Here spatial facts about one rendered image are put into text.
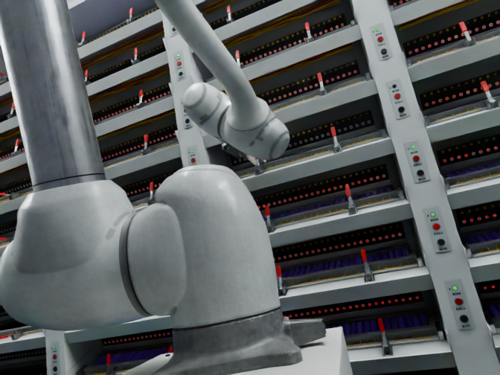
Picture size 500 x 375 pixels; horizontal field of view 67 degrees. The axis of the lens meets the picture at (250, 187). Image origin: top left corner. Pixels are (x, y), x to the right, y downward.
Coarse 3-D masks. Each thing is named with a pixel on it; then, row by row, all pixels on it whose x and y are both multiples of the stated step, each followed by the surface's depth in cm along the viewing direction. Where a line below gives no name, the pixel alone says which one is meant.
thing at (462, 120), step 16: (480, 80) 118; (496, 80) 117; (432, 96) 123; (448, 96) 121; (464, 96) 120; (480, 96) 118; (496, 96) 114; (432, 112) 123; (448, 112) 112; (464, 112) 109; (480, 112) 104; (496, 112) 102; (432, 128) 107; (448, 128) 106; (464, 128) 104; (480, 128) 103
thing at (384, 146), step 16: (368, 128) 129; (384, 128) 118; (320, 144) 135; (368, 144) 112; (384, 144) 111; (320, 160) 117; (336, 160) 116; (352, 160) 115; (256, 176) 124; (272, 176) 123; (288, 176) 121; (304, 176) 120
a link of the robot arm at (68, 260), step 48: (0, 0) 52; (48, 0) 53; (48, 48) 52; (48, 96) 52; (48, 144) 52; (96, 144) 57; (48, 192) 51; (96, 192) 52; (48, 240) 49; (96, 240) 50; (0, 288) 52; (48, 288) 49; (96, 288) 49
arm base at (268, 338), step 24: (192, 336) 46; (216, 336) 45; (240, 336) 45; (264, 336) 46; (288, 336) 49; (312, 336) 50; (192, 360) 45; (216, 360) 44; (240, 360) 44; (264, 360) 43; (288, 360) 43
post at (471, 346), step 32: (352, 0) 122; (384, 0) 118; (384, 64) 115; (384, 96) 113; (416, 128) 108; (416, 192) 105; (416, 224) 104; (448, 224) 101; (448, 256) 100; (448, 320) 97; (480, 320) 95; (480, 352) 94
